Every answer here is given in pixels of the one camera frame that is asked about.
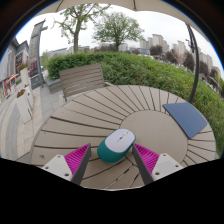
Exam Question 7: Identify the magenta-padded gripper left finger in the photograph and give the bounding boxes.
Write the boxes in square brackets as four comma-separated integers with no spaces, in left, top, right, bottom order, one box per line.
[41,143,92,186]

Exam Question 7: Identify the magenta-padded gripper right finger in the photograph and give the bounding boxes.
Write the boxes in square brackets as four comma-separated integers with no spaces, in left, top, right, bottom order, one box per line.
[131,142,184,187]

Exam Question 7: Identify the white and teal computer mouse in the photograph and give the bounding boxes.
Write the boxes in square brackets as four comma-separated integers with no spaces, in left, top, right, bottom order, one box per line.
[96,128,137,164]

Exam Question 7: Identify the blue mouse pad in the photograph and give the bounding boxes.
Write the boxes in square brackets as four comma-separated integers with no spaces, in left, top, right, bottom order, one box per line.
[162,101,209,140]

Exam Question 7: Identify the slatted wooden chair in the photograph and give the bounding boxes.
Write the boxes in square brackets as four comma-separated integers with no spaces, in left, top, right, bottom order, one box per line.
[59,63,113,102]

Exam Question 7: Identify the small white planter box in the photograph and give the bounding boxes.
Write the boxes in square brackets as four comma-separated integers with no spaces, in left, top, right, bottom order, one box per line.
[17,62,32,88]

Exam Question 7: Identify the green hedge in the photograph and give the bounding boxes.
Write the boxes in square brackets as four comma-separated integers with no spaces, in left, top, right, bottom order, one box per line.
[46,50,224,156]

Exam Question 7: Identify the curved dark umbrella pole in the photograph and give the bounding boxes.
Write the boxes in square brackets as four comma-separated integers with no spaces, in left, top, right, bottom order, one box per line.
[185,23,201,104]

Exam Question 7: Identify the grey storefront building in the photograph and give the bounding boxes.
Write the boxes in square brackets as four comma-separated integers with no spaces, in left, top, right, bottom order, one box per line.
[0,36,30,104]

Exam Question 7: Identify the grey sign pillar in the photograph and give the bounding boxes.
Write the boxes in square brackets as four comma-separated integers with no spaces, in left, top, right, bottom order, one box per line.
[28,19,48,79]

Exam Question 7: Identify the distant apartment buildings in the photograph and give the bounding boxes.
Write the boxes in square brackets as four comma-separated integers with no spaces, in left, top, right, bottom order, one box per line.
[46,33,214,73]

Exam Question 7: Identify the sparse tall tree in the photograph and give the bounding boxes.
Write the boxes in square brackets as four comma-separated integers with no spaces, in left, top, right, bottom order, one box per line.
[53,3,111,54]

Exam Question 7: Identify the round leafy tree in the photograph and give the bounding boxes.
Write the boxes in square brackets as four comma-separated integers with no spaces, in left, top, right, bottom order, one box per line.
[92,11,145,51]

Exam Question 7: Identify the beige umbrella canopy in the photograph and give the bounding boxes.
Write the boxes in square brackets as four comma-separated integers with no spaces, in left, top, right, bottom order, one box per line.
[36,0,208,41]

